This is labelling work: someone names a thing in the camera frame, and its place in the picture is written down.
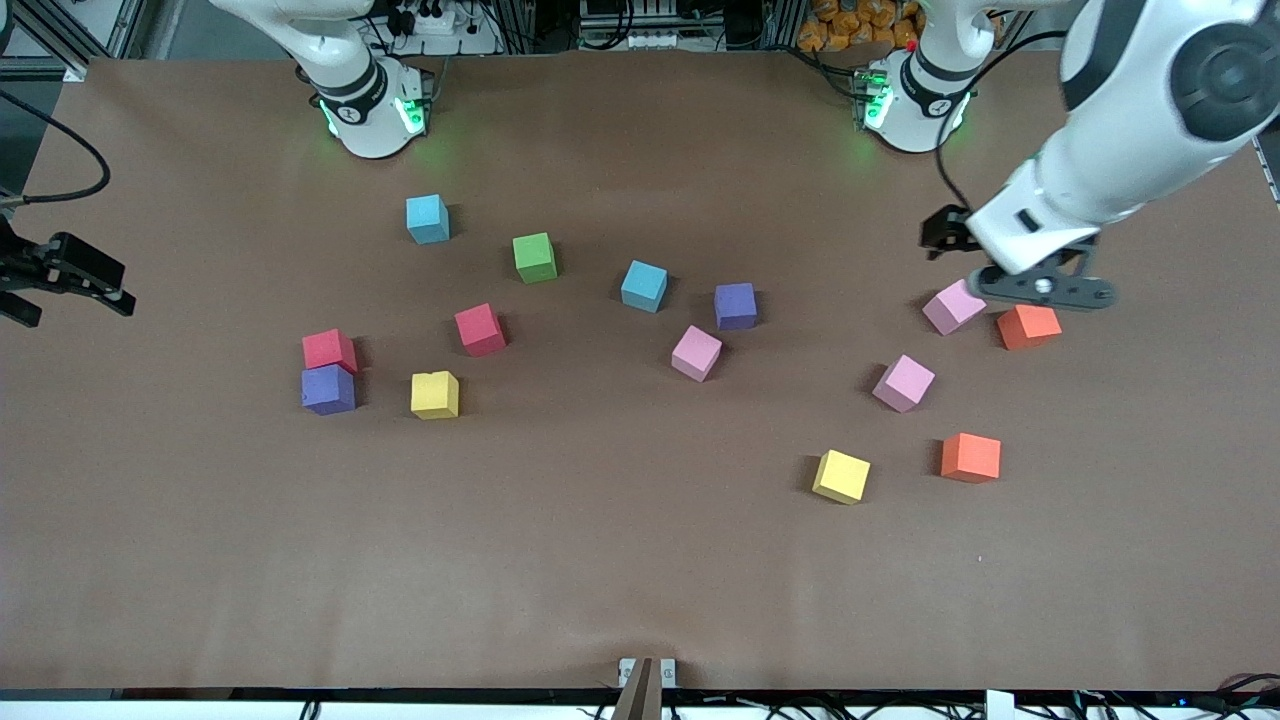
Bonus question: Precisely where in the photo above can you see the red foam block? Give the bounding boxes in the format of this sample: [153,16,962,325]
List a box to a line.
[454,302,507,358]
[302,328,359,376]

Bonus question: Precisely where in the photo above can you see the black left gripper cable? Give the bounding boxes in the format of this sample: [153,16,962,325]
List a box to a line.
[933,30,1066,213]

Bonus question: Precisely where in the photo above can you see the white power strip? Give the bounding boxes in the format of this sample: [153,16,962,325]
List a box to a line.
[378,0,501,56]

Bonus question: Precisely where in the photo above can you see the cyan foam block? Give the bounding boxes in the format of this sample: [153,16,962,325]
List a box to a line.
[405,194,451,246]
[620,259,669,314]

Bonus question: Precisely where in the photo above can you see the orange crinkled bag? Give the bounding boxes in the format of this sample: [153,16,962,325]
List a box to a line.
[797,0,926,53]

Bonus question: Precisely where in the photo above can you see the aluminium table edge rail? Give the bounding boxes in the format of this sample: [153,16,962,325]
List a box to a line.
[1252,130,1280,209]

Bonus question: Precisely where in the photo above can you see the orange foam block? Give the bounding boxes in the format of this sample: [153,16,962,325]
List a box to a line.
[996,303,1063,352]
[940,432,1002,485]

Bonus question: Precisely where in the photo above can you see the pink foam block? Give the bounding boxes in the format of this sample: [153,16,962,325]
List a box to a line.
[921,278,988,337]
[670,324,724,384]
[871,353,937,414]

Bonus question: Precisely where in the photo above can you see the white electrical box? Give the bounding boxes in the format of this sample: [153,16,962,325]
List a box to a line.
[580,0,681,51]

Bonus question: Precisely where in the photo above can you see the aluminium frame profile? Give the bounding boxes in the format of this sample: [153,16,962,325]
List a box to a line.
[0,0,151,83]

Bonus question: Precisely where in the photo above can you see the camera mount post with bracket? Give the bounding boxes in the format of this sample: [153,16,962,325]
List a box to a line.
[617,656,678,720]

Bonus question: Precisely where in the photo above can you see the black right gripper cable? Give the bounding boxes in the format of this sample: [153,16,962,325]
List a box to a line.
[0,90,111,206]

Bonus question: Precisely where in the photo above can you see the purple foam block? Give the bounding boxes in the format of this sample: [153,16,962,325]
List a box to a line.
[300,364,357,417]
[714,282,759,332]

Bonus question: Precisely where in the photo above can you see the green foam block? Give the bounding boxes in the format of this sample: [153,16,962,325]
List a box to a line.
[512,232,559,285]

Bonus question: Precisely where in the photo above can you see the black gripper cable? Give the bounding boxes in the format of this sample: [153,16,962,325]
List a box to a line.
[0,90,111,206]
[933,30,1066,213]

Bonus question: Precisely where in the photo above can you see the brown table cover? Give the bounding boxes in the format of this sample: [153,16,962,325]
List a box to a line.
[0,50,1280,693]

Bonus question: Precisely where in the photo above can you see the notched yellow foam block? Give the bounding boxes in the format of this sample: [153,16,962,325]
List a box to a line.
[410,370,461,421]

